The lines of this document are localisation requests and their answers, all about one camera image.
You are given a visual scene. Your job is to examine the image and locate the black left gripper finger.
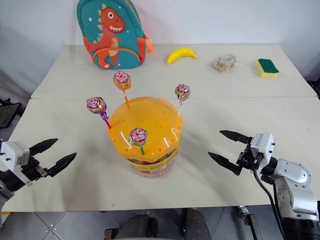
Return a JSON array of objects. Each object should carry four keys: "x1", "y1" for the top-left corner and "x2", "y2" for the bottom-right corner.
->
[
  {"x1": 45, "y1": 152, "x2": 78, "y2": 178},
  {"x1": 28, "y1": 138, "x2": 59, "y2": 158}
]

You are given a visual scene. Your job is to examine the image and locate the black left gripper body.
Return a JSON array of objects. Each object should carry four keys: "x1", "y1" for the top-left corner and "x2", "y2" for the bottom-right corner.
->
[{"x1": 20, "y1": 154, "x2": 50, "y2": 185}]

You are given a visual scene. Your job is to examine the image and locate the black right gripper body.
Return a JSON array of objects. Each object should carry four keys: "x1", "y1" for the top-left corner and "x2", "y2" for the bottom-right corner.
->
[{"x1": 236, "y1": 136, "x2": 265, "y2": 173}]

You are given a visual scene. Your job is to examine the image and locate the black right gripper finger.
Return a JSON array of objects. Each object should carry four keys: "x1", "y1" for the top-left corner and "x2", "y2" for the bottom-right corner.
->
[
  {"x1": 218, "y1": 129, "x2": 253, "y2": 145},
  {"x1": 207, "y1": 151, "x2": 243, "y2": 177}
]

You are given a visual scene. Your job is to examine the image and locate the lollipop with pink stick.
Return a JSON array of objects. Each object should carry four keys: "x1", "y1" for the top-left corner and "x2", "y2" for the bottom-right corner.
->
[{"x1": 86, "y1": 96, "x2": 113, "y2": 130}]

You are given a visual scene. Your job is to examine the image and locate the lollipop with white stick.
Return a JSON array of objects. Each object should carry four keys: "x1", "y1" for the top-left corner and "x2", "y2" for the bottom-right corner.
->
[{"x1": 174, "y1": 83, "x2": 192, "y2": 117}]

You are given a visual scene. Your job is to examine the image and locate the lollipop with green stick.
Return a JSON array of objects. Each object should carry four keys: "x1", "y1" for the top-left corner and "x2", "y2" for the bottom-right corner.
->
[{"x1": 128, "y1": 127, "x2": 149, "y2": 156}]

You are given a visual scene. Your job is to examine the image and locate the lollipop jar with orange lid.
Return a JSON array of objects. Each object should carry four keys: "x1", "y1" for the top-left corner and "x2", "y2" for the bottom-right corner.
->
[{"x1": 106, "y1": 95, "x2": 184, "y2": 179}]

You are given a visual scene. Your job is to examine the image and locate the lollipop with orange stick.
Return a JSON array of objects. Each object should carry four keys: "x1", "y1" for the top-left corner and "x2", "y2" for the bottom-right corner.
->
[{"x1": 112, "y1": 70, "x2": 132, "y2": 110}]

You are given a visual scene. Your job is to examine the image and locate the black metal stand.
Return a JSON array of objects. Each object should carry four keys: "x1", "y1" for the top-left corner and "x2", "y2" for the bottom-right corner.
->
[{"x1": 0, "y1": 98, "x2": 24, "y2": 130}]

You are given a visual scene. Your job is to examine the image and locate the clear bag of beige blocks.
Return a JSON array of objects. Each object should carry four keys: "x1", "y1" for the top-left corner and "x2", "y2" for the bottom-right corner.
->
[{"x1": 209, "y1": 53, "x2": 246, "y2": 74}]

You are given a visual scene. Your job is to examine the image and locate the yellow green sponge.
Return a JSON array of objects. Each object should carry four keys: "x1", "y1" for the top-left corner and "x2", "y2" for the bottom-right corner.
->
[{"x1": 255, "y1": 58, "x2": 280, "y2": 79}]

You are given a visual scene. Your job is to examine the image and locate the yellow toy banana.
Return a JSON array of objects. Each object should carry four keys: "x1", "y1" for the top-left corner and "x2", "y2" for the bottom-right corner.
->
[{"x1": 166, "y1": 47, "x2": 199, "y2": 65}]

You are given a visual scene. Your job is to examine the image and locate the teal dinosaur backpack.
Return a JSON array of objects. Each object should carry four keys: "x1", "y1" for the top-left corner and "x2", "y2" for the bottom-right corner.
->
[{"x1": 76, "y1": 0, "x2": 154, "y2": 70}]

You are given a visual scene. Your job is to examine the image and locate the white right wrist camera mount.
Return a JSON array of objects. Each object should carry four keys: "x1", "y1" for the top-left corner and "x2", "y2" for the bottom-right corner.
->
[{"x1": 249, "y1": 132, "x2": 276, "y2": 164}]

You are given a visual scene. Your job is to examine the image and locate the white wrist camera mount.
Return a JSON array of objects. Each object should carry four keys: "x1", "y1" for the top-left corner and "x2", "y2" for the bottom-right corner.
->
[
  {"x1": 249, "y1": 132, "x2": 276, "y2": 164},
  {"x1": 0, "y1": 140, "x2": 33, "y2": 187}
]

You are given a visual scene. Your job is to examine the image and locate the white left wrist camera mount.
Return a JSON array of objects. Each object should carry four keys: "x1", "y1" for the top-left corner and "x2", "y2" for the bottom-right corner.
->
[{"x1": 0, "y1": 140, "x2": 33, "y2": 187}]

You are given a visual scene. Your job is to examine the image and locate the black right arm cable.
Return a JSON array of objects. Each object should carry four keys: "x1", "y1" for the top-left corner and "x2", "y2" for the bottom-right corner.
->
[{"x1": 252, "y1": 168, "x2": 286, "y2": 240}]

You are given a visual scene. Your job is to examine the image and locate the metal table leg bracket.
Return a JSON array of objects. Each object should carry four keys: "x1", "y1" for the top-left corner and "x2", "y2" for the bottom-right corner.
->
[{"x1": 236, "y1": 204, "x2": 261, "y2": 240}]

